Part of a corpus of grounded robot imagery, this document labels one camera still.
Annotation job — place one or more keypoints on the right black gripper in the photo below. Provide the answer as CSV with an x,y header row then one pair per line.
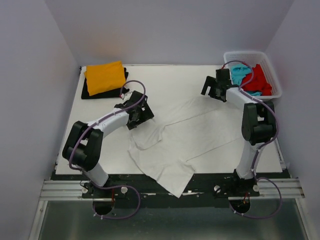
x,y
210,81

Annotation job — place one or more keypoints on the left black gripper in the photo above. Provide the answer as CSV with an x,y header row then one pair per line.
x,y
146,115

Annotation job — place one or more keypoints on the white t shirt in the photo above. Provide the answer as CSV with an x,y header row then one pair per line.
x,y
161,147

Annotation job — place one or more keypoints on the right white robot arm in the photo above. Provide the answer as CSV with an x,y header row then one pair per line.
x,y
259,124

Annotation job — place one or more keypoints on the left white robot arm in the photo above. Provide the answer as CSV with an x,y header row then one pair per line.
x,y
84,143

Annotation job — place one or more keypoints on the cyan t shirt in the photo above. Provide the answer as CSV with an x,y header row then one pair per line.
x,y
241,74

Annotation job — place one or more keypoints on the folded black t shirt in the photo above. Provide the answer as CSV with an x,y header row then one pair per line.
x,y
104,95

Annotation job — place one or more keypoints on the white plastic basket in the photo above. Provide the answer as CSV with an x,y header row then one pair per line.
x,y
253,58

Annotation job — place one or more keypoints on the red t shirt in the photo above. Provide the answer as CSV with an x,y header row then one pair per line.
x,y
260,76

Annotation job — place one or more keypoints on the folded orange t shirt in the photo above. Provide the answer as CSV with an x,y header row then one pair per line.
x,y
104,77

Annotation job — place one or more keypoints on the left white knob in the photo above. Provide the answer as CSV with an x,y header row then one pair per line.
x,y
124,190

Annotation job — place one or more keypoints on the white knob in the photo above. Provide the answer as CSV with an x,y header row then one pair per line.
x,y
124,190
217,189

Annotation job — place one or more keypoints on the right white knob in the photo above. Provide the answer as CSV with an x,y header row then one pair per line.
x,y
217,189

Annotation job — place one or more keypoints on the black base frame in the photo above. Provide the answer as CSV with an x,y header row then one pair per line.
x,y
195,191

